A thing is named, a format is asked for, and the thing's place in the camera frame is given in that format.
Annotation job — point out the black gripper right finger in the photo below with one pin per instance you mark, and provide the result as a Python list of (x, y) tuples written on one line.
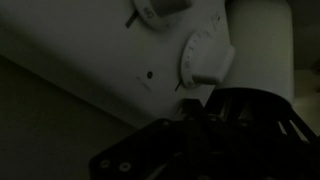
[(233, 156)]

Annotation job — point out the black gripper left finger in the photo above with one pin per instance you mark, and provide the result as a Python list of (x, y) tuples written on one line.
[(150, 146)]

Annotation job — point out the small round stove button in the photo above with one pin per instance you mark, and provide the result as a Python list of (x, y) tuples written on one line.
[(149, 74)]

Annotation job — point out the white stove knob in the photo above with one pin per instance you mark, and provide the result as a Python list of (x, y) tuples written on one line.
[(206, 63), (160, 13)]

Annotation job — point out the white electric stove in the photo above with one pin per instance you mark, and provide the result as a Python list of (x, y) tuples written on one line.
[(83, 50)]

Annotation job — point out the black slotted spatula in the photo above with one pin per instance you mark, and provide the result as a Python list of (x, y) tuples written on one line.
[(266, 103)]

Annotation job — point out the white utensil holder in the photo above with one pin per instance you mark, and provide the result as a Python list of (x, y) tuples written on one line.
[(260, 50)]

